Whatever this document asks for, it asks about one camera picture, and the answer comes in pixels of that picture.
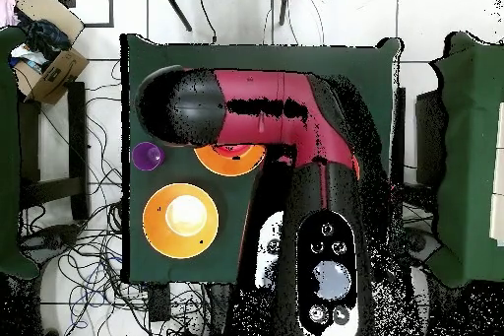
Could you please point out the large orange bowl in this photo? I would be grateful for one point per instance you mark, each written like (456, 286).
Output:
(220, 164)
(157, 229)

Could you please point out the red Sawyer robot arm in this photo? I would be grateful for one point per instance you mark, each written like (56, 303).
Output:
(267, 115)

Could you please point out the purple plastic cup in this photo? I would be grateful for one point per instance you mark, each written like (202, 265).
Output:
(147, 156)

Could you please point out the dark green tablecloth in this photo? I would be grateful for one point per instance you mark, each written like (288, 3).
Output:
(256, 56)

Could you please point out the green covered table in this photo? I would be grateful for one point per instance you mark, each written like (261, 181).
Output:
(468, 154)
(8, 154)

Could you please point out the dark blue bag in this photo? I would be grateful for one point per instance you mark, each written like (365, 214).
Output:
(49, 38)

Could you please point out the flat cardboard sheet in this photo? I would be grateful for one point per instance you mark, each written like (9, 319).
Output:
(51, 11)

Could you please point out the black bench frame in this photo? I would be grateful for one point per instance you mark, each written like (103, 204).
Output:
(76, 135)

